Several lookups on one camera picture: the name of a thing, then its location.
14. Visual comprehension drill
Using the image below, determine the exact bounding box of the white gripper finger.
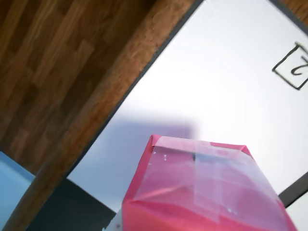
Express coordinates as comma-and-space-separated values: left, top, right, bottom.
103, 208, 124, 231

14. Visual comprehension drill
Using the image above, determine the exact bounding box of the red paper box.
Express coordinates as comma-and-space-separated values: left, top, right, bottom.
122, 134, 298, 231

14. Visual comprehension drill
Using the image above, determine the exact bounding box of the dark grey printed mat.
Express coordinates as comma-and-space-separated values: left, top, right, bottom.
25, 0, 308, 231

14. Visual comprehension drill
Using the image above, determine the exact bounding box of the white paper sheet marked 2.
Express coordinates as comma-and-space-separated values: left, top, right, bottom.
66, 0, 308, 217

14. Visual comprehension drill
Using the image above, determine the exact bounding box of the white paper sheet marked 1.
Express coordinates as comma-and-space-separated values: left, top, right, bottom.
285, 199, 308, 231

